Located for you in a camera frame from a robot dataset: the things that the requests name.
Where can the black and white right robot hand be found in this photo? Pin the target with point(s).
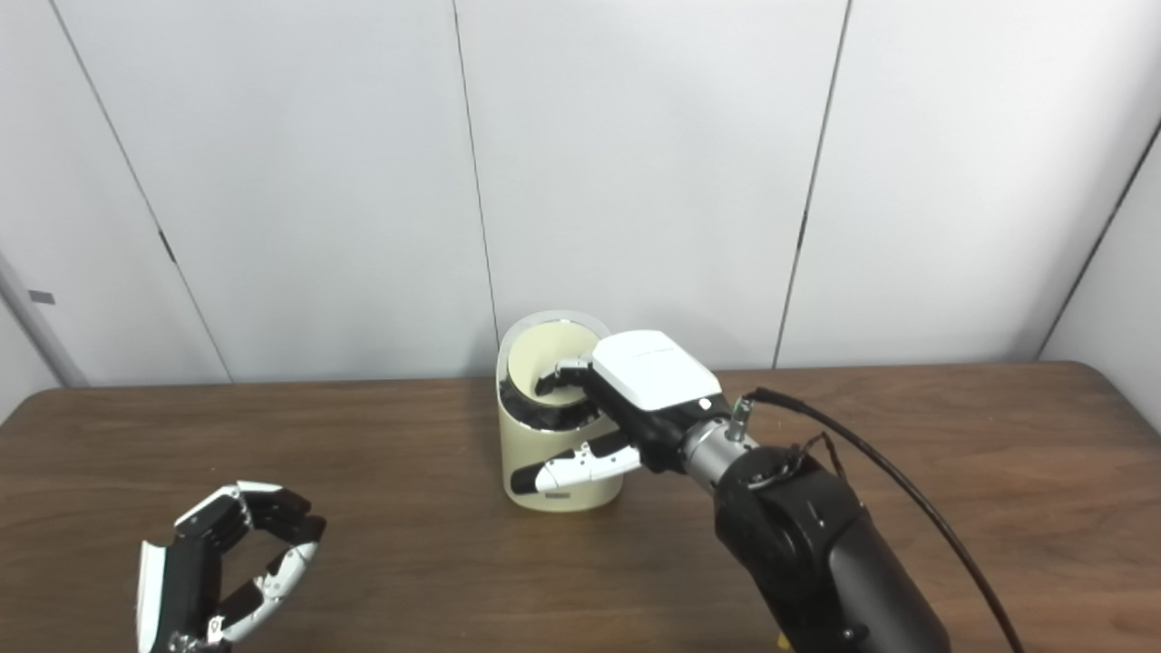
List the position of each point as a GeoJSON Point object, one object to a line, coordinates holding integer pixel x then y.
{"type": "Point", "coordinates": [653, 372]}

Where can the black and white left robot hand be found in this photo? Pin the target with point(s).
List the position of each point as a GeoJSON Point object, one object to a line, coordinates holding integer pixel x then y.
{"type": "Point", "coordinates": [181, 589]}

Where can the round cream-colored bin lid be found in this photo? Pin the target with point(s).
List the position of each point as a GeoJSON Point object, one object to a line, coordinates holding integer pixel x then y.
{"type": "Point", "coordinates": [544, 354]}

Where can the cream-colored bin body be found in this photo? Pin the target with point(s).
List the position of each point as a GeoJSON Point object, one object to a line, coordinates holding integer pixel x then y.
{"type": "Point", "coordinates": [544, 449]}

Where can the black bin liner bag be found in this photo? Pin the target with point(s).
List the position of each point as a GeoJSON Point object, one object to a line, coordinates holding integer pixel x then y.
{"type": "Point", "coordinates": [544, 417]}

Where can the small grey wall tag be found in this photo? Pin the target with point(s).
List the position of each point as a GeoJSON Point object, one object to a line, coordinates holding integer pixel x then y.
{"type": "Point", "coordinates": [41, 297]}

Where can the black wall seam clip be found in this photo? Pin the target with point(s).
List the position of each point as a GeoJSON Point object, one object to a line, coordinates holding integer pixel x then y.
{"type": "Point", "coordinates": [167, 246]}

